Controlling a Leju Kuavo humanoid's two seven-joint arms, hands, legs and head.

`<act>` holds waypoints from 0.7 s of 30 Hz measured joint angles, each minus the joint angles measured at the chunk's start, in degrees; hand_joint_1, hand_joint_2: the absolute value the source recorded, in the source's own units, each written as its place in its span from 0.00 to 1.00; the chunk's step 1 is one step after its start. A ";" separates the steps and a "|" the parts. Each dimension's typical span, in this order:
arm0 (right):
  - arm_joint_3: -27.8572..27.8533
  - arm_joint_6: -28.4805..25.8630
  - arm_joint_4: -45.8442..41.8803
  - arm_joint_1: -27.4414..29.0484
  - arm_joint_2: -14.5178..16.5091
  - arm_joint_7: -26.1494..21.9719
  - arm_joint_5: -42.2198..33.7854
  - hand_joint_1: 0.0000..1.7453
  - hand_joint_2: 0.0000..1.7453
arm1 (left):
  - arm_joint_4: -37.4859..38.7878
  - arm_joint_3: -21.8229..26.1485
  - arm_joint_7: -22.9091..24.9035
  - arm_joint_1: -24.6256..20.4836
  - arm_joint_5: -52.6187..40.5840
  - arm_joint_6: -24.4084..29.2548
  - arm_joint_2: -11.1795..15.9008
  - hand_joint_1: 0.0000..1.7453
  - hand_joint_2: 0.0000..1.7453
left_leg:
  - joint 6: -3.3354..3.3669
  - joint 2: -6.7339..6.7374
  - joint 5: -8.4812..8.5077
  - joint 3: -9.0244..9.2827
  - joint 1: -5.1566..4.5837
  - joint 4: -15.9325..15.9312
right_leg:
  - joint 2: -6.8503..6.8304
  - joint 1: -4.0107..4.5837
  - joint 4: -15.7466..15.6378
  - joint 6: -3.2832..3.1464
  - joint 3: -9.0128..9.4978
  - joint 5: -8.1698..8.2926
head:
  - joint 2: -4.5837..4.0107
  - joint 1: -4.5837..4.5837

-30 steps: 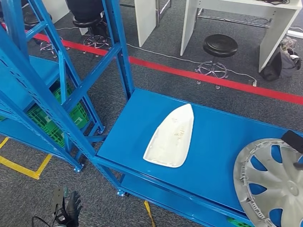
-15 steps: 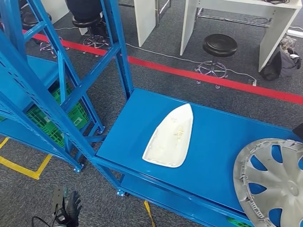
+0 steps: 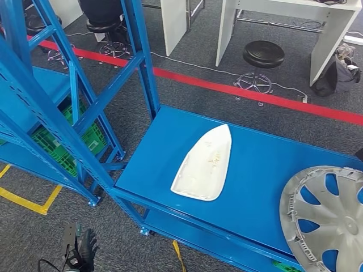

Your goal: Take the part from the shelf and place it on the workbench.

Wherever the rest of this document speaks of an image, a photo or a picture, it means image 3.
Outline black bag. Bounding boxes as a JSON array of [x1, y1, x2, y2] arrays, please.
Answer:
[[311, 42, 361, 97]]

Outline white plastic cover part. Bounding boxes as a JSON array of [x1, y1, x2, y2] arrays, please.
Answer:
[[171, 124, 232, 202]]

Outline white power strip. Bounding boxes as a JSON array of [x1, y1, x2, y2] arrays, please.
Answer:
[[343, 33, 363, 46]]

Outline green plastic crate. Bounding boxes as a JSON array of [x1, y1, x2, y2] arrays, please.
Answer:
[[272, 260, 303, 272], [31, 99, 108, 177]]

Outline white cabinet panel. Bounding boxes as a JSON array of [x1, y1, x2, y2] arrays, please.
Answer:
[[48, 0, 84, 29]]

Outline white floor cable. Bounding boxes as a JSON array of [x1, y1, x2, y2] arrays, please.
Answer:
[[150, 51, 308, 99]]

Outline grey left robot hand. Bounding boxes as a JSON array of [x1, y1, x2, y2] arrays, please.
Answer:
[[68, 228, 98, 272]]

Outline person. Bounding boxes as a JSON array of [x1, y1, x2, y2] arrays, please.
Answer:
[[78, 0, 131, 44]]

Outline blue metal shelf rack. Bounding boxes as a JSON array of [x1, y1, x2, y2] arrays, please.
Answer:
[[0, 0, 363, 272], [0, 0, 127, 207]]

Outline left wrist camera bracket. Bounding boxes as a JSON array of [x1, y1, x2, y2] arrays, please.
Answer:
[[62, 223, 82, 260]]

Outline silver wheel hubcap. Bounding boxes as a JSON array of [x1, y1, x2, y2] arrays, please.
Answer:
[[279, 165, 363, 272]]

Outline white desk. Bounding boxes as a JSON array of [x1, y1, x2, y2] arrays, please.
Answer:
[[142, 0, 206, 57], [215, 0, 362, 87]]

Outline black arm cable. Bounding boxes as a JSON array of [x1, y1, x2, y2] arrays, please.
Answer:
[[37, 248, 78, 272]]

